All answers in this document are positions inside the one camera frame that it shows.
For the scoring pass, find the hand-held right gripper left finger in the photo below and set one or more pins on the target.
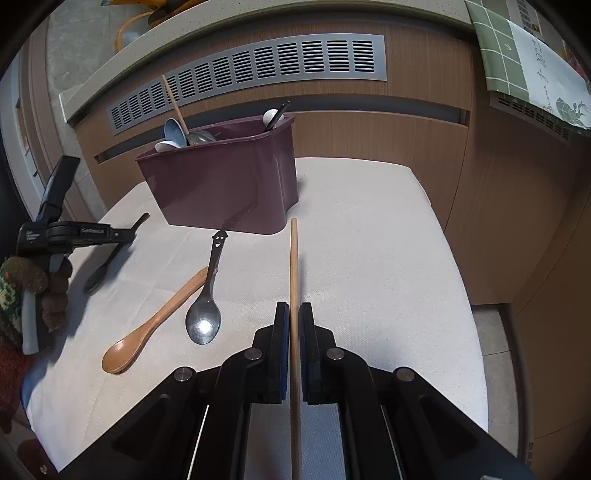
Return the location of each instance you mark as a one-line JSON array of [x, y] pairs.
[[265, 360]]

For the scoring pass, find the short grey vent grille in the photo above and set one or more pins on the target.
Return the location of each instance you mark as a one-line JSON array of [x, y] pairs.
[[531, 115]]

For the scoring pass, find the blue-grey plastic spoon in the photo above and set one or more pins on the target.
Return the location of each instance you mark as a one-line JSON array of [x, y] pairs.
[[174, 131]]

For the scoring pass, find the white table cloth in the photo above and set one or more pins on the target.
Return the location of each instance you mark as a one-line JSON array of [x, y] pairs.
[[369, 258]]

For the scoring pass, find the person's left hand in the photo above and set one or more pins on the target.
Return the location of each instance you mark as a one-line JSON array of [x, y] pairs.
[[55, 295]]

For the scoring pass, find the long grey vent grille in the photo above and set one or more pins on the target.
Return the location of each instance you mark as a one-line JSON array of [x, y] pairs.
[[258, 64]]

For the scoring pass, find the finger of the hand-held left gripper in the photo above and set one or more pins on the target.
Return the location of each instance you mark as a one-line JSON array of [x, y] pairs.
[[122, 233]]

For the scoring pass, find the wooden chopstick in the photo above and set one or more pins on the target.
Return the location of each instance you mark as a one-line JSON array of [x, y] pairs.
[[173, 104], [294, 267]]

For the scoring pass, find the maroon plastic utensil holder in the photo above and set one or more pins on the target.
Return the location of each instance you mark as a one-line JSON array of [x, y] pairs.
[[221, 180]]

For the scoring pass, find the green checked towel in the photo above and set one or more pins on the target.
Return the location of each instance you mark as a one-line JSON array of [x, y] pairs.
[[517, 50]]

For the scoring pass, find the brown wooden spoon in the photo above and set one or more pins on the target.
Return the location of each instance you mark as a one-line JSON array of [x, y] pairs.
[[138, 334]]

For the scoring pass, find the brown fuzzy coat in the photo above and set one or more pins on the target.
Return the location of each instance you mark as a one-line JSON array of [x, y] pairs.
[[9, 383]]

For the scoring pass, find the round metal spoon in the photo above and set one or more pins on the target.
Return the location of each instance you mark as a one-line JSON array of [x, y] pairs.
[[210, 135]]

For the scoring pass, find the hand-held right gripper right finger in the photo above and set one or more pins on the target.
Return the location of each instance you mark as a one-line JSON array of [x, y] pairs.
[[318, 360]]

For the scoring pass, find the wooden kitchen counter cabinet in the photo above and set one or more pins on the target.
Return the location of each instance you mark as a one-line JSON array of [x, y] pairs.
[[508, 207]]

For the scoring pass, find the grey metal spoon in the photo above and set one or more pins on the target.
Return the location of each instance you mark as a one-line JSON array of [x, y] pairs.
[[195, 138]]

